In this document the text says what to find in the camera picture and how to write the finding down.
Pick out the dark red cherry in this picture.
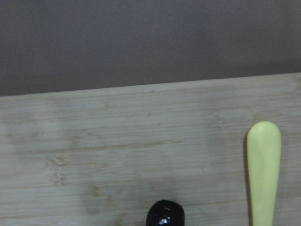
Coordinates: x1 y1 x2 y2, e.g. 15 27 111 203
145 200 185 226

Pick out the yellow plastic knife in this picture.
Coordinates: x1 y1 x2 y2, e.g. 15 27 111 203
246 121 281 226

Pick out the bamboo cutting board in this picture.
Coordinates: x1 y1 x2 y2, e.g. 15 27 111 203
0 73 301 226

